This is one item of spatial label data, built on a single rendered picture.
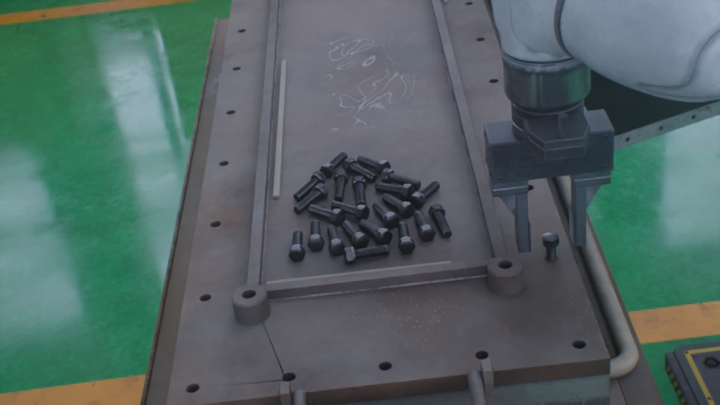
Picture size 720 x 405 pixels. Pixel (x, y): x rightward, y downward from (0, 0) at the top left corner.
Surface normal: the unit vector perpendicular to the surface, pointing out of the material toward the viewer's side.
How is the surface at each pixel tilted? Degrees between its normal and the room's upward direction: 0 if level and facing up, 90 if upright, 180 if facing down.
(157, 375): 0
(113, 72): 0
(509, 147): 90
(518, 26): 98
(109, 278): 0
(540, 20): 93
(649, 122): 90
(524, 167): 90
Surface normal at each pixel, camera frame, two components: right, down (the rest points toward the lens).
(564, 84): 0.31, 0.49
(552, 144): 0.04, 0.54
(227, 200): -0.11, -0.84
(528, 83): -0.53, 0.51
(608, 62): -0.76, 0.58
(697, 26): -0.37, -0.15
